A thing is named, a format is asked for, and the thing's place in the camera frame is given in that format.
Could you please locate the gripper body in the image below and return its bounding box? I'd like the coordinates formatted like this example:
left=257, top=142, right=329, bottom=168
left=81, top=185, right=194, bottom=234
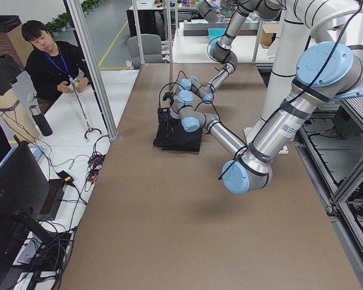
left=166, top=118, right=179, bottom=136

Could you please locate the black graphic t-shirt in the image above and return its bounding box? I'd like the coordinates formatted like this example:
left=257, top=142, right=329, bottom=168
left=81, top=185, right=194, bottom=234
left=153, top=120, right=203, bottom=152

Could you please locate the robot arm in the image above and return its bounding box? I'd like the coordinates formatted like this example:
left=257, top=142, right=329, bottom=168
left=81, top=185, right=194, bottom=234
left=170, top=41, right=363, bottom=194
left=178, top=1, right=282, bottom=103

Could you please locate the grey office chair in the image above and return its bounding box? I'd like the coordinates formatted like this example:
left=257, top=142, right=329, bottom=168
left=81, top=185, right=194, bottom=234
left=127, top=34, right=164, bottom=69

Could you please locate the red black USB hub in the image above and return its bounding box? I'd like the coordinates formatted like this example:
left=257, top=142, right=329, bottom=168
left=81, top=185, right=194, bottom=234
left=86, top=152, right=106, bottom=184

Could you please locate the metal grabber tool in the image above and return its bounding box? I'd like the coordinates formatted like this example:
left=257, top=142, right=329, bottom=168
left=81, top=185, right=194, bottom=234
left=70, top=81, right=102, bottom=141

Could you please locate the black power adapter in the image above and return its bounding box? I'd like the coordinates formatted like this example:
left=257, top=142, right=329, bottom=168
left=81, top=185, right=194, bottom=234
left=57, top=170, right=74, bottom=185

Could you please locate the dark water bottle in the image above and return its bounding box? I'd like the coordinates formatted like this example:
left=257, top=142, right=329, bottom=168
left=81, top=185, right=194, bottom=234
left=29, top=105, right=53, bottom=137

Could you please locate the seated person in black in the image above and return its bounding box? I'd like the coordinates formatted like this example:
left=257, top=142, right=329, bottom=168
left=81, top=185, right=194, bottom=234
left=21, top=20, right=91, bottom=103

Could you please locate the black Huawei monitor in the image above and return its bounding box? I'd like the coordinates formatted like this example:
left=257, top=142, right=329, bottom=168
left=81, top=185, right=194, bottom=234
left=0, top=142, right=50, bottom=285

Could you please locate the white mounting column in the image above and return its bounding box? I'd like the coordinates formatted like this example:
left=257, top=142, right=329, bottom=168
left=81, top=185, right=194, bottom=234
left=246, top=1, right=363, bottom=143

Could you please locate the aluminium frame post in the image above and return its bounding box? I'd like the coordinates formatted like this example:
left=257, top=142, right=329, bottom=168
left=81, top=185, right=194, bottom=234
left=63, top=0, right=118, bottom=140

